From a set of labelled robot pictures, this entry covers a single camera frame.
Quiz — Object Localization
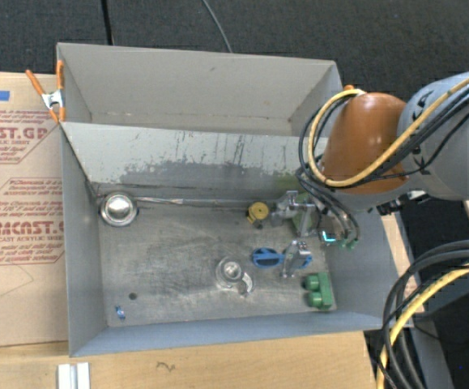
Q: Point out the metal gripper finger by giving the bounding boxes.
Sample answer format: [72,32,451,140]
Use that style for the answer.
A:
[270,190,319,238]
[279,239,313,280]

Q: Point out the yellow round object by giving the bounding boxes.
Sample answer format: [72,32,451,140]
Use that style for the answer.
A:
[246,201,270,230]

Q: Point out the blue sunglasses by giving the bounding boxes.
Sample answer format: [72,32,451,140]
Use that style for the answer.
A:
[251,246,313,269]

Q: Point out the green toy block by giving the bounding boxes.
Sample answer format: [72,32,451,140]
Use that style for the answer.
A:
[301,271,334,310]

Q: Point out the clear glass lid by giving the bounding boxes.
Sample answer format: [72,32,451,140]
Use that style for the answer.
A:
[215,255,255,297]

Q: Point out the grey metal bin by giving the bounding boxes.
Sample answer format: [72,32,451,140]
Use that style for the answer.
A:
[55,41,416,358]

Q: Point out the silver metal ladle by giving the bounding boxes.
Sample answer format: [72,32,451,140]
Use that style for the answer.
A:
[99,191,186,229]

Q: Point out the brown cardboard board red print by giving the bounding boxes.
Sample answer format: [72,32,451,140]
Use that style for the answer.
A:
[0,70,70,348]

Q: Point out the black cylinder on white bracket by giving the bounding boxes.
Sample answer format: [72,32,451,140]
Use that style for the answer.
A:
[375,190,428,217]

